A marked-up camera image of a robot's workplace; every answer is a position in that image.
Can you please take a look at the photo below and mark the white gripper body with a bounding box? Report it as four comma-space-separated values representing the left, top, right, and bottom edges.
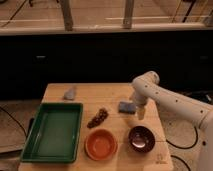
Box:
130, 91, 147, 107

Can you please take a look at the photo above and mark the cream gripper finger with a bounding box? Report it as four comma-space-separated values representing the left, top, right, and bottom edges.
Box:
137, 107, 146, 120

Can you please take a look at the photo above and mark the blue sponge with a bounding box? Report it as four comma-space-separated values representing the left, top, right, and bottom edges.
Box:
118, 102, 136, 114

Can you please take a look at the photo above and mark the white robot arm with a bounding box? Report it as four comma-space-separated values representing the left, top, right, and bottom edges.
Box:
131, 71, 213, 171

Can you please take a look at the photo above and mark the green plastic tray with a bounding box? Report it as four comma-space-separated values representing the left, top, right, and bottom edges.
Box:
21, 103, 83, 163

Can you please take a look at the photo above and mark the dark purple bowl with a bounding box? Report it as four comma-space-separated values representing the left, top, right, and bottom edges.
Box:
128, 126, 155, 153

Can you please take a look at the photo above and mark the bunch of dark grapes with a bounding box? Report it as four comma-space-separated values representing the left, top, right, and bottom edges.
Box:
87, 108, 108, 129

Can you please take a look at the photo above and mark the orange bowl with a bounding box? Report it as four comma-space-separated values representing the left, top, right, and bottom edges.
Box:
84, 129, 118, 161

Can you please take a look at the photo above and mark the grey blue cloth piece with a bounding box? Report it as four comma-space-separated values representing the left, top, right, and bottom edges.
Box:
63, 87, 76, 100

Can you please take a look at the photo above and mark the black cable right floor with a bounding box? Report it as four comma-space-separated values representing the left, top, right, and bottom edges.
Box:
165, 126, 200, 150

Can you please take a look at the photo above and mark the black cable floor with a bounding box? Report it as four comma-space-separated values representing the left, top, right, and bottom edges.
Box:
0, 106, 28, 139
165, 126, 200, 150

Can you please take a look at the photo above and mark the black cable left floor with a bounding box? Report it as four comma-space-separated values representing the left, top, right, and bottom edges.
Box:
0, 106, 28, 139

